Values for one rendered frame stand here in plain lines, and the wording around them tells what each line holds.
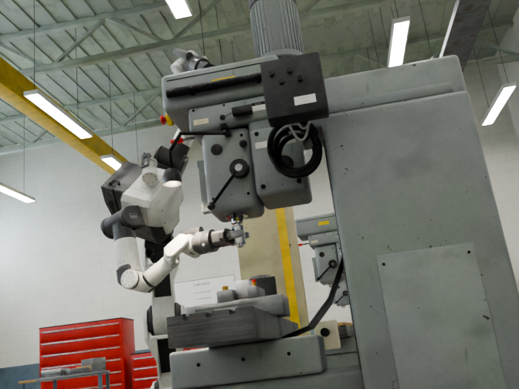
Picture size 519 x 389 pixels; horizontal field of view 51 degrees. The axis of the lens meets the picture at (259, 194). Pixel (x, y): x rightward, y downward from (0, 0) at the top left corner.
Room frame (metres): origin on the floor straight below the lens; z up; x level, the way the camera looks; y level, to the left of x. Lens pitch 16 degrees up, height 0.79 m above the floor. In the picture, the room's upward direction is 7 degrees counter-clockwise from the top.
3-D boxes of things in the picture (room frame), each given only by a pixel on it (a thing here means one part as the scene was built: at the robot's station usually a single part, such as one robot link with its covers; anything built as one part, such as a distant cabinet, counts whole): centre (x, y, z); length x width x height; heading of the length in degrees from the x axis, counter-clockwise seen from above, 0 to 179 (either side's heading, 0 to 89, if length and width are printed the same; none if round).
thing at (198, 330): (2.07, 0.09, 0.88); 1.24 x 0.23 x 0.08; 173
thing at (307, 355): (2.03, 0.10, 0.78); 0.50 x 0.35 x 0.12; 83
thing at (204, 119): (2.02, 0.05, 1.68); 0.34 x 0.24 x 0.10; 83
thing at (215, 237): (2.06, 0.18, 1.23); 0.13 x 0.12 x 0.10; 155
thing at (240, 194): (2.02, 0.09, 1.47); 0.21 x 0.19 x 0.32; 173
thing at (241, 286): (2.02, 0.10, 1.03); 0.06 x 0.05 x 0.06; 170
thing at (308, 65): (1.65, -0.16, 1.62); 0.20 x 0.09 x 0.21; 83
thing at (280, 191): (2.00, -0.10, 1.47); 0.24 x 0.19 x 0.26; 173
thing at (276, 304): (2.02, 0.13, 0.97); 0.35 x 0.15 x 0.11; 80
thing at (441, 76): (1.96, -0.40, 1.66); 0.80 x 0.23 x 0.20; 83
